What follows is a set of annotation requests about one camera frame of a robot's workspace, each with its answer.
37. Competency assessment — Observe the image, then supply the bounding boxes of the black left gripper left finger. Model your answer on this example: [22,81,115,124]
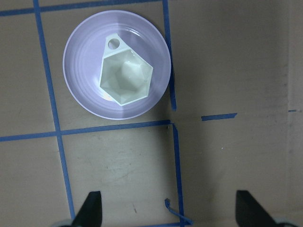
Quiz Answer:
[71,191,102,227]

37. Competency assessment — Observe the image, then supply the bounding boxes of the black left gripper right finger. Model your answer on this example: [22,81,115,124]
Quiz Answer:
[236,190,279,227]

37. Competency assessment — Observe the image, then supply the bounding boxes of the white faceted cup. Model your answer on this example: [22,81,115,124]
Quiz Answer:
[99,33,153,106]

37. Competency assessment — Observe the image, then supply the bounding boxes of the lavender plate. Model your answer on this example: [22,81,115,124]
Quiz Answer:
[62,10,171,120]

